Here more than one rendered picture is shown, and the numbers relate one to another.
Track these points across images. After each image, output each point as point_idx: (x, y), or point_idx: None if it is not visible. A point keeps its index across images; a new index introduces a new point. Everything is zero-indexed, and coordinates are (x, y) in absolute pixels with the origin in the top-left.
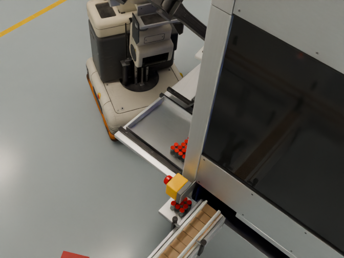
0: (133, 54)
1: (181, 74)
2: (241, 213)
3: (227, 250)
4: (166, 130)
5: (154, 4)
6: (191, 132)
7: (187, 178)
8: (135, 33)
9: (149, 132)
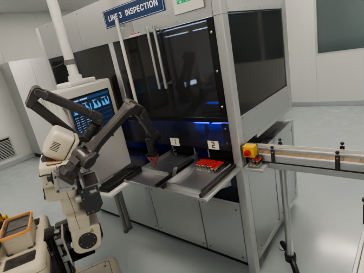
0: (90, 238)
1: (79, 269)
2: (258, 129)
3: (262, 175)
4: (196, 180)
5: (139, 109)
6: (235, 105)
7: (242, 149)
8: (93, 202)
9: (200, 185)
